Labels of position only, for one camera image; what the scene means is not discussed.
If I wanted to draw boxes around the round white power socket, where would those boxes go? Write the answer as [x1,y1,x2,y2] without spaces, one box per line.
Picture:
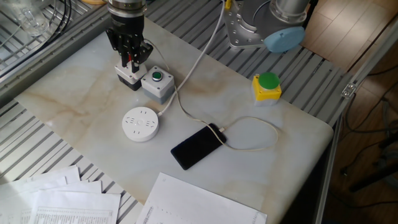
[121,106,160,143]

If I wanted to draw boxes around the red push button box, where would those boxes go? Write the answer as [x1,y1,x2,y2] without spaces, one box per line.
[114,58,149,92]

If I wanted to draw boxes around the clear plastic container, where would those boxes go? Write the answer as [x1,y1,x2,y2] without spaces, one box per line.
[6,0,50,37]

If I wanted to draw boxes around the white marble slab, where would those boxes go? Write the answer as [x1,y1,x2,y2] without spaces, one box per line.
[14,17,334,224]

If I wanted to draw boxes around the beige phone charging cable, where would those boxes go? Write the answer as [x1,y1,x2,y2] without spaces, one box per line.
[142,37,280,152]

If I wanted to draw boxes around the aluminium frame rail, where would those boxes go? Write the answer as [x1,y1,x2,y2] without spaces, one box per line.
[0,12,114,105]
[340,18,398,100]

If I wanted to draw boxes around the black tripod stand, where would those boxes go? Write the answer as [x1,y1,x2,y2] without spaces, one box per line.
[340,130,398,193]

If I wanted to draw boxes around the black smartphone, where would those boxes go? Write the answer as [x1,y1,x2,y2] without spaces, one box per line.
[170,123,228,171]

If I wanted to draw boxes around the paper sheet with handwritten list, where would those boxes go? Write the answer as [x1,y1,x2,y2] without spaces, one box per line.
[135,172,268,224]

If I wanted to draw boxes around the yellow box green mushroom button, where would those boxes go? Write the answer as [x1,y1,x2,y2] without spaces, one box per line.
[251,72,282,108]

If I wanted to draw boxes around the white paper sheet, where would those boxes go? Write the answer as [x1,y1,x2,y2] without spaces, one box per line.
[26,175,68,187]
[0,164,81,194]
[46,180,103,195]

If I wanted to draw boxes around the small green button box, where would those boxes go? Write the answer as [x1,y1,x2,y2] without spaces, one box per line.
[140,65,175,105]

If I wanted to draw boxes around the black cable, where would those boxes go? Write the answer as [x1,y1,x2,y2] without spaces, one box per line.
[0,0,73,78]
[0,0,63,74]

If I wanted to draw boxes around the white socket power cord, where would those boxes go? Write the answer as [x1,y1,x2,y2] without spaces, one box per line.
[157,0,234,118]

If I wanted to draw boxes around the paper sheet with printed table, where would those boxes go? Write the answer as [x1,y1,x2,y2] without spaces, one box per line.
[27,189,122,224]

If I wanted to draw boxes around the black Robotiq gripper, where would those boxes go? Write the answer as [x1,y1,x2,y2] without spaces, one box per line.
[105,13,154,73]

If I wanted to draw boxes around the aluminium frame leg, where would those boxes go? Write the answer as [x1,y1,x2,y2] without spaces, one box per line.
[312,113,345,224]

